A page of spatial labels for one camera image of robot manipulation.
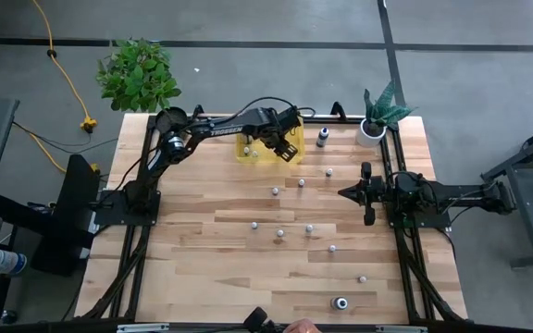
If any green snake plant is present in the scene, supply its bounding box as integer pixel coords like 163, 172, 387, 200
362, 79, 418, 135

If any green leafy potted tree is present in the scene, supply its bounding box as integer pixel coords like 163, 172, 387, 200
95, 37, 183, 114

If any white round plant pot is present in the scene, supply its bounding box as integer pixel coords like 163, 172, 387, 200
355, 117, 388, 148

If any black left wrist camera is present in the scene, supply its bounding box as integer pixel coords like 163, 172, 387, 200
273, 106, 304, 138

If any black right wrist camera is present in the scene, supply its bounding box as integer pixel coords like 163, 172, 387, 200
372, 179, 390, 205

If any yellow extension cable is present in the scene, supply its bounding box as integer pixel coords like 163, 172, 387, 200
30, 0, 102, 176

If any silver metal bracket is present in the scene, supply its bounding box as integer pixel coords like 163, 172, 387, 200
117, 323, 170, 333
376, 325, 428, 333

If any yellow translucent plastic bin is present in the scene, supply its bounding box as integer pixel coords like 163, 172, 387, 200
234, 113, 305, 166

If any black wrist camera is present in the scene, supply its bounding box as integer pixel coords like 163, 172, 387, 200
372, 179, 390, 205
273, 106, 304, 138

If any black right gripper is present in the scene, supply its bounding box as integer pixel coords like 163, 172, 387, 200
338, 161, 390, 227

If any black equipment stand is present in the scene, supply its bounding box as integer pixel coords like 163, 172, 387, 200
30, 154, 102, 278

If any person's hand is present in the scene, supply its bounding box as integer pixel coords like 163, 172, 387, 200
283, 317, 317, 333

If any black teleoperation handle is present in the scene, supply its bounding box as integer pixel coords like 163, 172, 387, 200
242, 306, 270, 333

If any white blue cylindrical container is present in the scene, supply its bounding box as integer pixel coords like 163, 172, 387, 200
0, 248, 28, 278

